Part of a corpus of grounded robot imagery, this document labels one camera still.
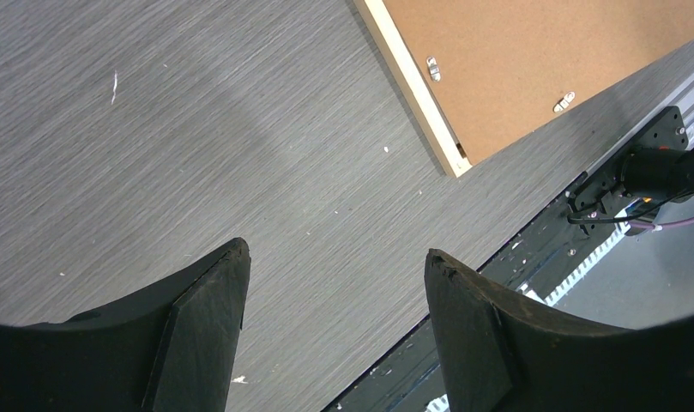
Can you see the silver frame retaining clip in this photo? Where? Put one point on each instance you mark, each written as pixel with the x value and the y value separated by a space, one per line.
pixel 433 69

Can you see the light wooden picture frame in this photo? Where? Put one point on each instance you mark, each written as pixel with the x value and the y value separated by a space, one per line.
pixel 415 90

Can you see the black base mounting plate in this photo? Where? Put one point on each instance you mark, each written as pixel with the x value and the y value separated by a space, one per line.
pixel 544 260

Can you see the aluminium rail front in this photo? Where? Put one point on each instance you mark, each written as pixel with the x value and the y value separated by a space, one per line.
pixel 664 246

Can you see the brown cardboard backing board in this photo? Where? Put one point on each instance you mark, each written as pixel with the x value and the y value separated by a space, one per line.
pixel 505 65

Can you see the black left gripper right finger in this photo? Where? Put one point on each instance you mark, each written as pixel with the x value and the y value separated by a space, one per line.
pixel 502 351

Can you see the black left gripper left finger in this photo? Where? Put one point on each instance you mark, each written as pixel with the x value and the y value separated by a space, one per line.
pixel 167 347

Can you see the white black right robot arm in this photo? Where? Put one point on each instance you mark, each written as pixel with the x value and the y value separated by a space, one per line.
pixel 662 174

